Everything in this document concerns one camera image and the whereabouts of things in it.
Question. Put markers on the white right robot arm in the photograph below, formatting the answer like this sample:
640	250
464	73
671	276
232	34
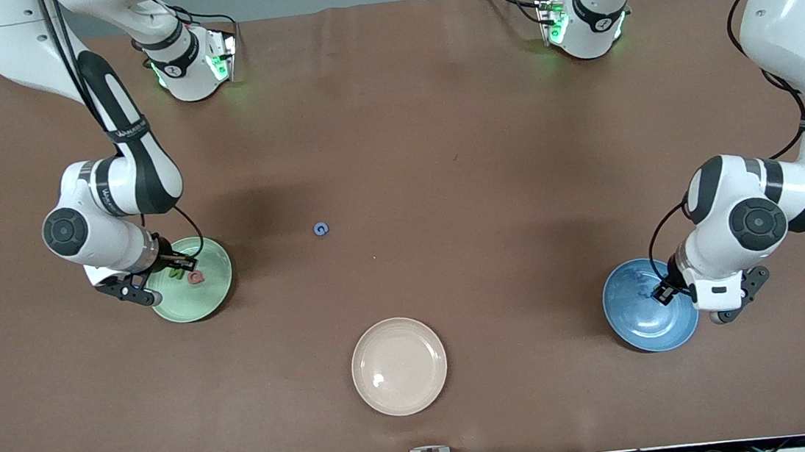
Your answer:
122	157

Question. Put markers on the pink foam letter Q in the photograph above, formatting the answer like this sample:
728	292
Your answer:
190	278

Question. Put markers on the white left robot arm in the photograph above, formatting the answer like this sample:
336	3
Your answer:
796	18

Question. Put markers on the beige plate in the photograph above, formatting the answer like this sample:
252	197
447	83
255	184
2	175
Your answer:
399	366

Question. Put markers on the brown table mat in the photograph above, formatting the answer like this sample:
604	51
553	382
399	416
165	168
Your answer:
391	109

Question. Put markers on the green plate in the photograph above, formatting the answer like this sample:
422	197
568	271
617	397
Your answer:
203	300

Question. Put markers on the blue foam letter G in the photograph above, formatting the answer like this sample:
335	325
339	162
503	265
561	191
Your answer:
316	229

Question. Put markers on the blue plate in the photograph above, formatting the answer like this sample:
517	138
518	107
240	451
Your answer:
633	322

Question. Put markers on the green foam letter N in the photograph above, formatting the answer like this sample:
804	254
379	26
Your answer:
176	273

